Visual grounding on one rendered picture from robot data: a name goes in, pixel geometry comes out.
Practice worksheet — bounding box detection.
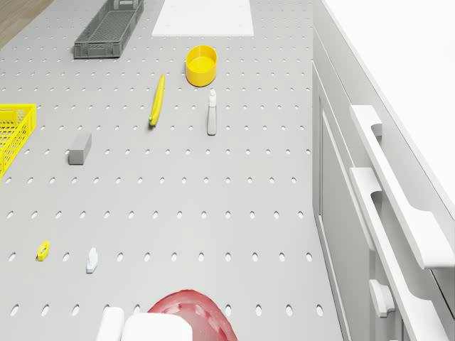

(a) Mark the small white bottle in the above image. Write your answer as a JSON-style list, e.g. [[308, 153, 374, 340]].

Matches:
[[206, 88, 218, 136]]

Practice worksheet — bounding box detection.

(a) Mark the banana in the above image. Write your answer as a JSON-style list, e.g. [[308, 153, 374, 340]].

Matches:
[[148, 73, 166, 126]]

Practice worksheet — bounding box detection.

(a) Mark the yellow bowl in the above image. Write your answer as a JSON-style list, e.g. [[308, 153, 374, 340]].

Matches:
[[185, 45, 218, 87]]

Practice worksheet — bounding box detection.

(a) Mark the white cabinet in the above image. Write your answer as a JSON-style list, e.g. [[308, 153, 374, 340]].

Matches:
[[311, 0, 455, 341]]

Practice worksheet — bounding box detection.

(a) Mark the red plate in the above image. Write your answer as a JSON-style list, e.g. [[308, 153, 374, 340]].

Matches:
[[146, 288, 238, 341]]

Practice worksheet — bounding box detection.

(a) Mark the grey cube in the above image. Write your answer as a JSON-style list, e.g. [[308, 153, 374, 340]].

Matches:
[[68, 133, 92, 166]]

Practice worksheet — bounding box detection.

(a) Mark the white board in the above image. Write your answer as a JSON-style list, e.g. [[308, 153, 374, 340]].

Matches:
[[151, 0, 255, 37]]

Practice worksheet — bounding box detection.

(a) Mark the small pale bolt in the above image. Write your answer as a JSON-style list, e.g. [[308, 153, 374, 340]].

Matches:
[[85, 247, 98, 274]]

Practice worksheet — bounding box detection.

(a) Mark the dark grey basket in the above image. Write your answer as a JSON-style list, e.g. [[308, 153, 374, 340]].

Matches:
[[73, 0, 145, 60]]

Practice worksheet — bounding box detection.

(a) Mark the yellow basket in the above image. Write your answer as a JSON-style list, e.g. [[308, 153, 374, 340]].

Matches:
[[0, 103, 37, 178]]

